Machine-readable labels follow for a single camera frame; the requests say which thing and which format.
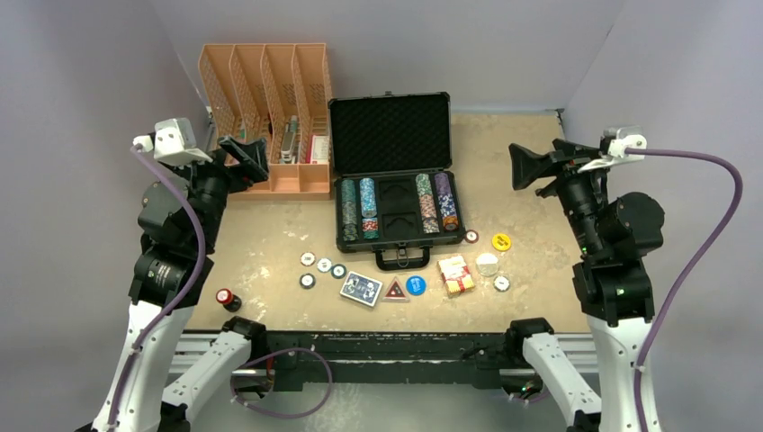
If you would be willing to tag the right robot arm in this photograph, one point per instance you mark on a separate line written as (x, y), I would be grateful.
(610, 281)

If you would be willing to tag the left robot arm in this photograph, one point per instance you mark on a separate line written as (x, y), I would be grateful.
(180, 222)

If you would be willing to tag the white teal chip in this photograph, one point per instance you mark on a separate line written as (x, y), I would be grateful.
(324, 265)

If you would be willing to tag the dark teal chip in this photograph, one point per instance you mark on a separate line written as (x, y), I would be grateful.
(338, 271)

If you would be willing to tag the red white poker chip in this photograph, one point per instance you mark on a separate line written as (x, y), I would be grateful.
(471, 236)

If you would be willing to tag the blue white chip stack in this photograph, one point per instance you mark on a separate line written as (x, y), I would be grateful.
(447, 206)

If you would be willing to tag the black poker chip case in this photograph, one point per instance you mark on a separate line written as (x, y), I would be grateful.
(391, 139)

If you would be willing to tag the orange blue chip stack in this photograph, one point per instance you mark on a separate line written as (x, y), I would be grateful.
(428, 213)

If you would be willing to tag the purple chip stack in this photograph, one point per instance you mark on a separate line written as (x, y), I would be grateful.
(443, 185)

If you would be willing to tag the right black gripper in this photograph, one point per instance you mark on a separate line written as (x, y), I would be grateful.
(528, 166)

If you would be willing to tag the red yellow chip stack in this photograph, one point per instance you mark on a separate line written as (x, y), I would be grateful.
(451, 223)

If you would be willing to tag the peach plastic desk organizer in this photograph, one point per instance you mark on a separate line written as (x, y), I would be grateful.
(253, 89)

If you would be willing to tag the red black stamp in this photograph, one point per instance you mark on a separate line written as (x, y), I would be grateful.
(228, 300)

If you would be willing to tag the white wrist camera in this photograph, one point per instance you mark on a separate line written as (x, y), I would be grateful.
(614, 146)
(172, 143)

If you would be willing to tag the green white chip stack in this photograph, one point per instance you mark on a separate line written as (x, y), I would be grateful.
(423, 184)

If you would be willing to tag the light blue chip stack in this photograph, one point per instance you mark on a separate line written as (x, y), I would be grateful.
(368, 198)

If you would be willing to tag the white poker chip right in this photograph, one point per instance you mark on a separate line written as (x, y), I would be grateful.
(501, 283)

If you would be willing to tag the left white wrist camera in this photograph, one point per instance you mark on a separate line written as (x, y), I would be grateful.
(172, 143)

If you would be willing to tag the clear white round button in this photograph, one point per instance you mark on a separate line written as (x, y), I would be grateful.
(487, 264)

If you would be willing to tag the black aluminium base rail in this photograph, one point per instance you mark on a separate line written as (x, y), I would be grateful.
(481, 360)

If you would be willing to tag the red gold card deck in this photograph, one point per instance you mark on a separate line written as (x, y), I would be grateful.
(456, 275)

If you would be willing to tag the blue card deck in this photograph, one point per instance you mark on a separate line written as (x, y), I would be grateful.
(362, 289)

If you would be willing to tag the yellow big blind button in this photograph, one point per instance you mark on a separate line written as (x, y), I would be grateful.
(501, 242)

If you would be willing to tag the silver stapler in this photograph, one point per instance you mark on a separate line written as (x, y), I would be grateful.
(290, 141)

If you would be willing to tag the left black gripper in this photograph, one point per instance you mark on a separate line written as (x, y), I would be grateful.
(251, 157)

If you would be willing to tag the white chip far left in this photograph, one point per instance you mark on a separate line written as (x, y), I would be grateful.
(307, 259)

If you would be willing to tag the blue round button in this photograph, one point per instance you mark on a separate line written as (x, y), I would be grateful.
(416, 285)

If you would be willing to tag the white red small box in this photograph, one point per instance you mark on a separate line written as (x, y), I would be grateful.
(319, 150)

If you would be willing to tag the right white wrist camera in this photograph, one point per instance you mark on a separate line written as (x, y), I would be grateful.
(614, 146)

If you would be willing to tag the red triangle dealer token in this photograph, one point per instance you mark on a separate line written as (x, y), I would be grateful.
(395, 292)

